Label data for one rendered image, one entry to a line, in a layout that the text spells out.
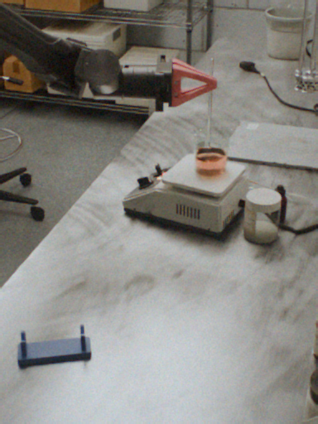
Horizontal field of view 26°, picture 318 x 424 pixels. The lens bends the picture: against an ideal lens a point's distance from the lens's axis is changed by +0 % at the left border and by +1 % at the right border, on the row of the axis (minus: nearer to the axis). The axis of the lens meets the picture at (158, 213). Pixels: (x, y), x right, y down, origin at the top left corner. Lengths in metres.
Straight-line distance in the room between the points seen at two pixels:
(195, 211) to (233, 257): 0.11
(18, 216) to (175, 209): 1.64
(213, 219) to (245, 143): 0.39
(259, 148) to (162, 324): 0.62
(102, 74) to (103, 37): 2.35
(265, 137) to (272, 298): 0.58
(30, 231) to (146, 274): 1.61
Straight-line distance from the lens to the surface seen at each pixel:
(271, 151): 1.53
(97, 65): 1.09
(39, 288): 1.12
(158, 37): 3.77
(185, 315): 1.05
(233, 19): 3.64
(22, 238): 2.68
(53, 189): 3.00
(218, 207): 1.19
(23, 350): 0.97
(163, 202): 1.24
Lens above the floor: 1.40
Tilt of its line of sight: 30 degrees down
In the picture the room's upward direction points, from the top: straight up
